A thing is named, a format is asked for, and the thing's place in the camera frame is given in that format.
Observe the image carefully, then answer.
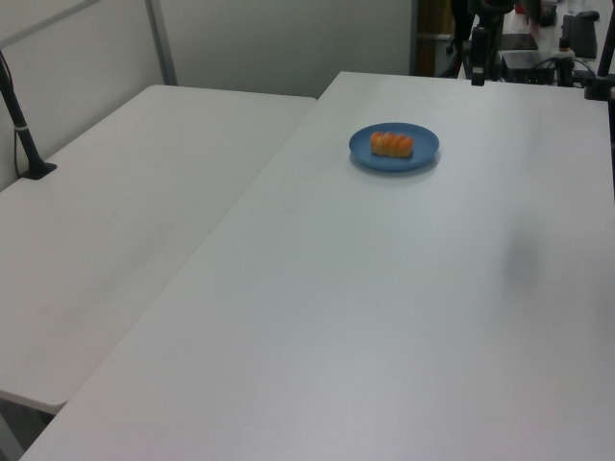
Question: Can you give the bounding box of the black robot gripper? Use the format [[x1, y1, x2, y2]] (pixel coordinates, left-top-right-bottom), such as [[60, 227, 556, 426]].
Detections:
[[470, 0, 513, 87]]

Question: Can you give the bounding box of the orange glazed bread loaf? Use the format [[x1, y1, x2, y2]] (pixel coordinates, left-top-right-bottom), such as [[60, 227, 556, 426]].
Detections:
[[369, 131, 415, 159]]

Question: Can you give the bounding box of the black electronics box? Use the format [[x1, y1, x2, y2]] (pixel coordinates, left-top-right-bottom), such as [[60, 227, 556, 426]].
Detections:
[[501, 49, 554, 85]]

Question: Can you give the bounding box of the emergency stop button box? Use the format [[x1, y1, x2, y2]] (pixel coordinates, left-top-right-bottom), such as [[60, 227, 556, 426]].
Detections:
[[555, 36, 577, 88]]

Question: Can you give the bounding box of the black office chair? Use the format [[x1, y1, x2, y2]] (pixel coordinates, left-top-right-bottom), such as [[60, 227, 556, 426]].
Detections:
[[560, 10, 602, 58]]

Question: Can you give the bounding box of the blue round plate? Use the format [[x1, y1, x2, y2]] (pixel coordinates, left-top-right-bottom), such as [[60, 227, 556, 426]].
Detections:
[[348, 122, 441, 176]]

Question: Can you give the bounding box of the black clamped camera stand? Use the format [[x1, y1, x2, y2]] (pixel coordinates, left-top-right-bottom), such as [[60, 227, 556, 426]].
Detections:
[[582, 27, 615, 103]]

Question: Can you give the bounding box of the grey partition post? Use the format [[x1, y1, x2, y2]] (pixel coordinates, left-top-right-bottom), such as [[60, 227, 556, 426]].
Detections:
[[143, 0, 180, 88]]

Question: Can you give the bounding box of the black camera stand with cable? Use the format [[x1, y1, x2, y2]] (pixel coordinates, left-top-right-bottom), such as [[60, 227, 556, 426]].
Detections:
[[0, 47, 59, 182]]

